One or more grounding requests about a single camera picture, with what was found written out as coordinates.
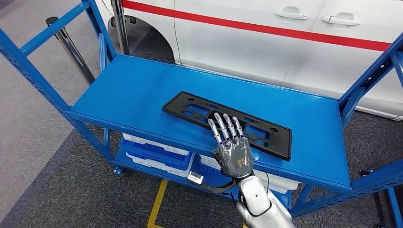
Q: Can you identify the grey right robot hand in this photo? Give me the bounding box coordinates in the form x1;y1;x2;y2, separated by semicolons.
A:
207;113;255;180

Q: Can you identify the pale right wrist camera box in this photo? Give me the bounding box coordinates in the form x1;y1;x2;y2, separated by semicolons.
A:
187;171;205;186

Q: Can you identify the yellow floor tape line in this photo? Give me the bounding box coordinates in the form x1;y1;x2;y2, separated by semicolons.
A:
147;179;169;228

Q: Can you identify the small blue plastic bin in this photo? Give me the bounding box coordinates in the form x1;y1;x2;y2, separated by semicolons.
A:
119;138;193;171

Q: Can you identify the black plastic plate bracket part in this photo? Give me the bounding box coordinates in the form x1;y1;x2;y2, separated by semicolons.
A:
162;91;292;162

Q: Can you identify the white car with red stripe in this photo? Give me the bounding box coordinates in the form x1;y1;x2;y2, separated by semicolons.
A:
94;0;403;122

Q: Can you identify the grey wrist camera bracket strap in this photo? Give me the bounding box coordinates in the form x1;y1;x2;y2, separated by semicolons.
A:
198;180;237;194

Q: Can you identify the blue metal shelf rack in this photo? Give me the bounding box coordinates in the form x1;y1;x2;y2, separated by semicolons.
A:
0;0;403;219

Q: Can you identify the large blue plastic bin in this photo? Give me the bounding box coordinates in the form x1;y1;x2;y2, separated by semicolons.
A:
192;157;292;210

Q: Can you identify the chrome stanchion post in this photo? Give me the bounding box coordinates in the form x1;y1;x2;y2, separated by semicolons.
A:
45;16;96;86
111;0;130;56

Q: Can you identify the small white plastic bin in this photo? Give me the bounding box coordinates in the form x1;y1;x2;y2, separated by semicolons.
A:
122;133;190;156
125;152;194;178

